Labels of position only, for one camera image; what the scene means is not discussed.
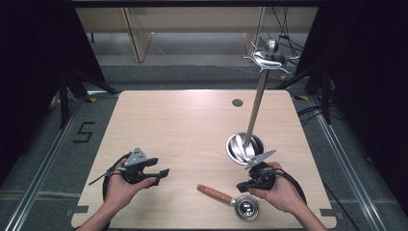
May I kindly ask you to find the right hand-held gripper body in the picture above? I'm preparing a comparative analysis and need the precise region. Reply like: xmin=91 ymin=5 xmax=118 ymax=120
xmin=243 ymin=149 xmax=277 ymax=193

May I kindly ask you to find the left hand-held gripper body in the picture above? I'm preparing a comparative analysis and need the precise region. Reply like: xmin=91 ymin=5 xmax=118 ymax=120
xmin=122 ymin=147 xmax=154 ymax=185

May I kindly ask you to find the person's right hand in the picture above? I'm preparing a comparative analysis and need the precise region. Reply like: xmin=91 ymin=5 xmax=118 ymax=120
xmin=247 ymin=161 xmax=306 ymax=215

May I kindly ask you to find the person's left hand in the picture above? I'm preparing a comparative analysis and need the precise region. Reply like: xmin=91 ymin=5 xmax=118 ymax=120
xmin=103 ymin=158 xmax=158 ymax=212

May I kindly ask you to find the metal utensil stand with hooks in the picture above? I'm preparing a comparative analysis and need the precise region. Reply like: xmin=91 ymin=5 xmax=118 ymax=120
xmin=225 ymin=38 xmax=301 ymax=167

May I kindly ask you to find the black tripod stand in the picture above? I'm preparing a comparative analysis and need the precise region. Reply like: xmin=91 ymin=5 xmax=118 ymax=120
xmin=272 ymin=57 xmax=333 ymax=125
xmin=57 ymin=63 xmax=122 ymax=130

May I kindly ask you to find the black curtain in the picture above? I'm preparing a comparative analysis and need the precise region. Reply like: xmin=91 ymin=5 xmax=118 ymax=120
xmin=293 ymin=0 xmax=408 ymax=206
xmin=0 ymin=0 xmax=108 ymax=187

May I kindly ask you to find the metal ladle with wooden handle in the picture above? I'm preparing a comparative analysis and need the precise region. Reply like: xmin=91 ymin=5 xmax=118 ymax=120
xmin=196 ymin=183 xmax=261 ymax=222

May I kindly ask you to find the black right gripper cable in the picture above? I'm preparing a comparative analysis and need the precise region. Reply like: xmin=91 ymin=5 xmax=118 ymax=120
xmin=274 ymin=167 xmax=308 ymax=206

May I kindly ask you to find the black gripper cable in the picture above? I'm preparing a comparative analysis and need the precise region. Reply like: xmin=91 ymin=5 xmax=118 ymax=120
xmin=101 ymin=152 xmax=133 ymax=202
xmin=274 ymin=167 xmax=308 ymax=206

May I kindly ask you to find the black cable tie strip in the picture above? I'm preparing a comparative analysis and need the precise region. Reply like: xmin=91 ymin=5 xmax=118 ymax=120
xmin=88 ymin=171 xmax=112 ymax=187

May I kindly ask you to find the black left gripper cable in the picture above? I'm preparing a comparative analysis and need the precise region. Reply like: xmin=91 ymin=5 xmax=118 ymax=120
xmin=101 ymin=152 xmax=133 ymax=202

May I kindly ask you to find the aluminium floor rail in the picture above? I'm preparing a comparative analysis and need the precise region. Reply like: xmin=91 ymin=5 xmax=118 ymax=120
xmin=290 ymin=94 xmax=389 ymax=231
xmin=2 ymin=90 xmax=120 ymax=231

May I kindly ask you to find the bundle of black hanging cables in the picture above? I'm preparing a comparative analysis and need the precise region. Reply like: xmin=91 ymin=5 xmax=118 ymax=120
xmin=258 ymin=7 xmax=306 ymax=64

